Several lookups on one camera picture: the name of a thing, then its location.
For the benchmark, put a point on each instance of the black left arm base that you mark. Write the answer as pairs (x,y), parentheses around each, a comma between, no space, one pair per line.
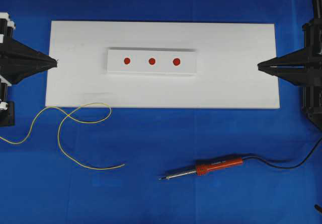
(8,116)

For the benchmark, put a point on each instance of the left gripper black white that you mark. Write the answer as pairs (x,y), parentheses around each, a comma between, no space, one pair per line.
(15,50)

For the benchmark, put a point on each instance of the blue table cloth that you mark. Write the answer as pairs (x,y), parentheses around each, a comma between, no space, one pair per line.
(67,172)

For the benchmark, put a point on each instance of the small white raised plate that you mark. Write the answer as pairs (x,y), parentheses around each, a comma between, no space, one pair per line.
(151,61)

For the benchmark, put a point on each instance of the orange handled soldering iron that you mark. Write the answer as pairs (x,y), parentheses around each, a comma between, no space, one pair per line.
(203,169)

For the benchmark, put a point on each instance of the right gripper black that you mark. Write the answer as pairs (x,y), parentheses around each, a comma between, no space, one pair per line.
(297,76)

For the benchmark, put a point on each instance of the large white board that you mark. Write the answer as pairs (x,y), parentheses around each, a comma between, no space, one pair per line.
(227,58)

